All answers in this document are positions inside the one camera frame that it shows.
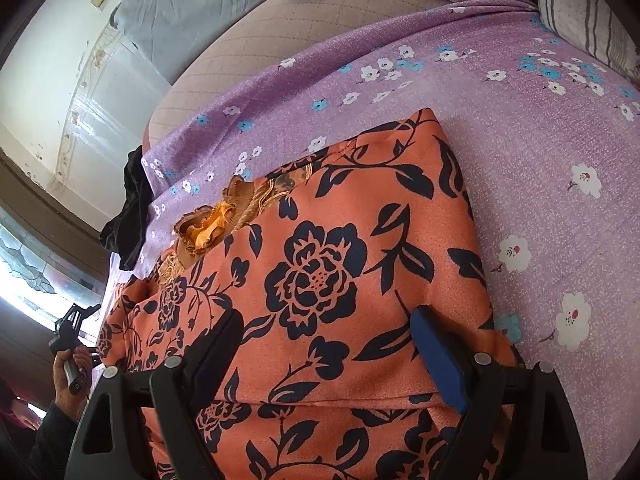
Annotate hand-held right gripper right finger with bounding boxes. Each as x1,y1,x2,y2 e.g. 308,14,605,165
410,305,588,480

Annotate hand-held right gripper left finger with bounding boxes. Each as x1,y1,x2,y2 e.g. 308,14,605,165
65,306,246,480

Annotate orange black floral garment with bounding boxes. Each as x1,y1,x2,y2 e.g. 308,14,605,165
97,107,526,480

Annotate person's left forearm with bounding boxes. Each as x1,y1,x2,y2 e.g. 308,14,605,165
29,400,80,480

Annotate person's left hand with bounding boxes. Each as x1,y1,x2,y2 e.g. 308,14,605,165
52,349,94,420

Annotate black cloth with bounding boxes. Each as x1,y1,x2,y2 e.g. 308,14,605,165
99,146,155,271

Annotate purple floral bedsheet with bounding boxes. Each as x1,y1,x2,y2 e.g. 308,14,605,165
105,0,640,480

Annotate beige quilted mattress pad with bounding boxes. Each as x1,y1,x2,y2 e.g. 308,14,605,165
142,0,451,151

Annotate grey striped pillow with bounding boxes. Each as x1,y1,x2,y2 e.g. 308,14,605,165
531,0,640,73

